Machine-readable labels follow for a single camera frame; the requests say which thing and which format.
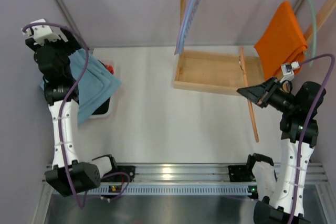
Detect orange hanger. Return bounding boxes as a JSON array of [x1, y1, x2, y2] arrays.
[[239, 46, 259, 143]]

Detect light blue trousers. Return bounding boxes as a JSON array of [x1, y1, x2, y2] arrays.
[[38, 49, 122, 127]]

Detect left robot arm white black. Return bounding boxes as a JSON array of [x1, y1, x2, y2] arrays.
[[23, 22, 135, 197]]

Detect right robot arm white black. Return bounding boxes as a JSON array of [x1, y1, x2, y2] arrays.
[[228, 77, 326, 223]]

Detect purple hanger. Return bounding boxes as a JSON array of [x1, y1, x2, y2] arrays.
[[174, 0, 201, 55]]

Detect green hanger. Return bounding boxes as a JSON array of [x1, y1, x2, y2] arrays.
[[280, 0, 318, 67]]

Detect blue hanger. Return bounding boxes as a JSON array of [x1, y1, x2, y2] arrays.
[[175, 0, 201, 55]]

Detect wooden clothes rack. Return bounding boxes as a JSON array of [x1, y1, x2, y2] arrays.
[[173, 0, 336, 96]]

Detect orange garment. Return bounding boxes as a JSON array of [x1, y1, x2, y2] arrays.
[[254, 1, 308, 80]]

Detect white plastic basket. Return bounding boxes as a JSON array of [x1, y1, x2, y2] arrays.
[[81, 61, 121, 121]]

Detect red white garment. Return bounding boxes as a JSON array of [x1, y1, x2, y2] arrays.
[[105, 64, 114, 74]]

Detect black garment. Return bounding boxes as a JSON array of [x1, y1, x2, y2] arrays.
[[92, 98, 110, 115]]

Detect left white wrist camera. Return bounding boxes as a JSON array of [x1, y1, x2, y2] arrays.
[[22, 19, 60, 46]]

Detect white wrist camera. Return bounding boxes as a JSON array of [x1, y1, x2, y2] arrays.
[[280, 61, 300, 82], [22, 19, 60, 46]]

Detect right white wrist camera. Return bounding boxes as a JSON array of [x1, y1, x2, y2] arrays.
[[280, 61, 300, 82]]

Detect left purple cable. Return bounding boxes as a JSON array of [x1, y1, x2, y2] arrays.
[[22, 23, 131, 209]]

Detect purple cable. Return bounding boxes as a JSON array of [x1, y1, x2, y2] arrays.
[[22, 23, 131, 209], [288, 54, 336, 224]]

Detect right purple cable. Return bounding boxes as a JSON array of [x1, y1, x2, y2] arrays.
[[288, 54, 336, 224]]

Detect grey corner wall profile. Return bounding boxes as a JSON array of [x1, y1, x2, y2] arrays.
[[54, 0, 82, 36]]

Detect aluminium mounting rail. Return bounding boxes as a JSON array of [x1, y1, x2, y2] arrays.
[[43, 163, 329, 186]]

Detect grey slotted cable duct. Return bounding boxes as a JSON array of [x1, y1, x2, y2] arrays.
[[88, 184, 257, 196]]

